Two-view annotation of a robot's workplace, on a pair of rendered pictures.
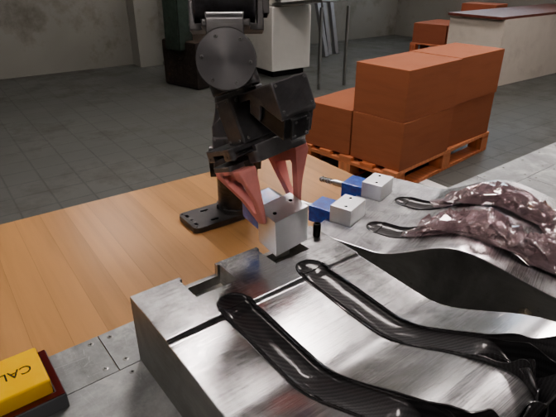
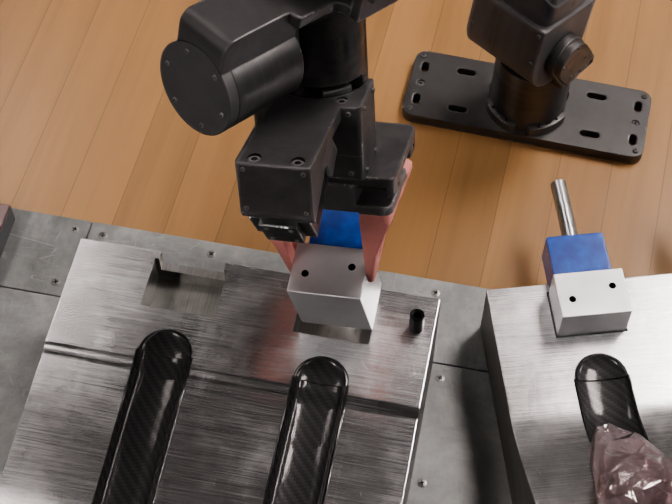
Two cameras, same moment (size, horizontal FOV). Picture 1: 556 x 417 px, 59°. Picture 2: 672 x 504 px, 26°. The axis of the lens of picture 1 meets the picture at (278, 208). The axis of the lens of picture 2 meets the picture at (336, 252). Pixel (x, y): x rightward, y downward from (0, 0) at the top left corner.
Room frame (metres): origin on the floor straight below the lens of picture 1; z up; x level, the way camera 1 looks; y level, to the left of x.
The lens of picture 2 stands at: (0.20, -0.38, 1.76)
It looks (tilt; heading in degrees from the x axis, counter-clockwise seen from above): 58 degrees down; 49
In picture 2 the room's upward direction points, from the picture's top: straight up
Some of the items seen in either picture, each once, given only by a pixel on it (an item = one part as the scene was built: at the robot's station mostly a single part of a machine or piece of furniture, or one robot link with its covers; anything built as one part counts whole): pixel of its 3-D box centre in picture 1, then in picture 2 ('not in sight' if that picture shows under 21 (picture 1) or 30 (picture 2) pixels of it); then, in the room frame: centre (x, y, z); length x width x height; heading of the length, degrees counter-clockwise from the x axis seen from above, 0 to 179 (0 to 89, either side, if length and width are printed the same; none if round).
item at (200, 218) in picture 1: (235, 192); (531, 79); (0.81, 0.08, 0.84); 0.20 x 0.07 x 0.08; 125
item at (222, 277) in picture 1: (208, 291); (187, 296); (0.46, 0.08, 0.87); 0.05 x 0.05 x 0.04; 38
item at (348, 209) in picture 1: (320, 209); (574, 255); (0.70, -0.07, 0.85); 0.13 x 0.05 x 0.05; 55
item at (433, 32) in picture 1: (457, 28); not in sight; (7.50, -2.60, 0.34); 1.20 x 0.92 x 0.67; 35
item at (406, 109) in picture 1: (401, 105); not in sight; (3.22, -0.82, 0.35); 1.19 x 0.85 x 0.70; 128
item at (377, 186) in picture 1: (352, 187); not in sight; (0.79, -0.13, 0.85); 0.13 x 0.05 x 0.05; 55
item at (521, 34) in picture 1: (521, 41); not in sight; (6.10, -2.90, 0.35); 2.06 x 0.66 x 0.70; 125
